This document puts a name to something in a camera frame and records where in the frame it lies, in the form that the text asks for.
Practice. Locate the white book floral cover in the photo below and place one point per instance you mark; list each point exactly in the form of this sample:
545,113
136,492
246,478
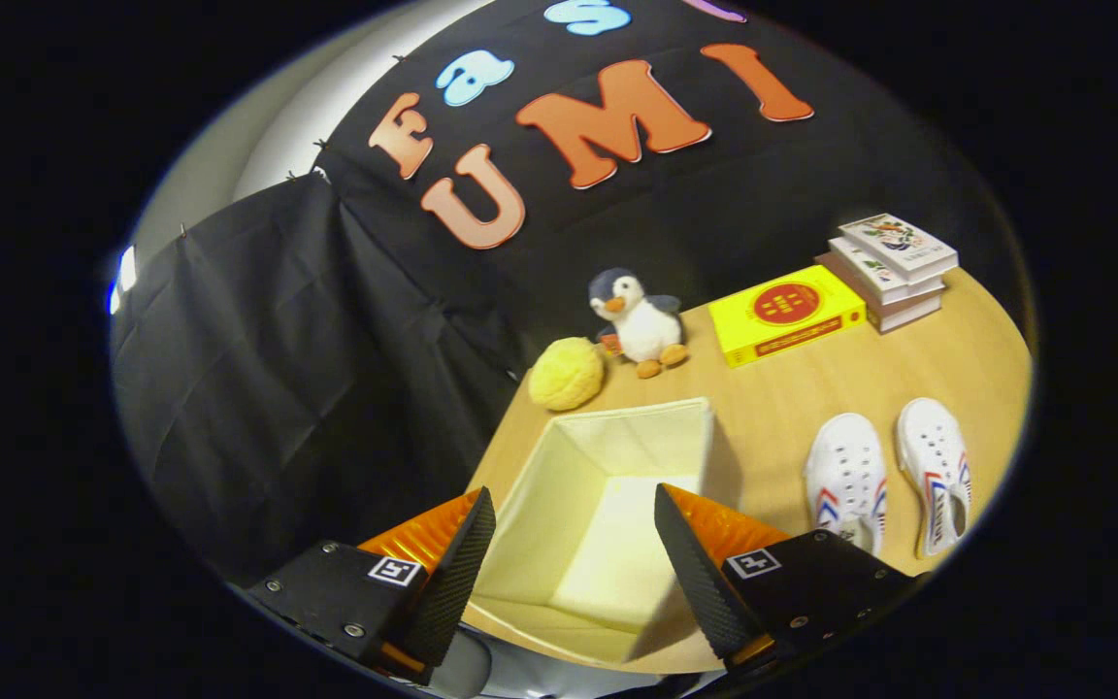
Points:
894,243

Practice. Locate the brown cover book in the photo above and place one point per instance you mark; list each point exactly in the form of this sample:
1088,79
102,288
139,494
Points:
899,313

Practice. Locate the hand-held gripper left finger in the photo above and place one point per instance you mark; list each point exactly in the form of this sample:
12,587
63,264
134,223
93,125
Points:
447,592

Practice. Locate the penguin plush toy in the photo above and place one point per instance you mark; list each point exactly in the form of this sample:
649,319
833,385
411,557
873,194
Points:
646,325

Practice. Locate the white shoe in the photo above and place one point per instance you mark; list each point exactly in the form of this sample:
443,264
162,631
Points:
933,447
845,466

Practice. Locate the yellow book red circle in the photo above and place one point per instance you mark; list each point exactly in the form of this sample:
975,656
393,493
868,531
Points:
782,306

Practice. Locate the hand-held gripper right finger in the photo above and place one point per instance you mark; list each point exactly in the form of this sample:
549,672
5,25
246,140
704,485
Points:
700,582

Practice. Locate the white book green print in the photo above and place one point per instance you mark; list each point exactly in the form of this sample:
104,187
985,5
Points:
870,272

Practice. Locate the beige fabric storage box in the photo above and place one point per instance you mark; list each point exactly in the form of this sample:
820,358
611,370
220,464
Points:
598,544

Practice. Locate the yellow plush ball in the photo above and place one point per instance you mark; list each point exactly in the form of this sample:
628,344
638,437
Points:
567,374

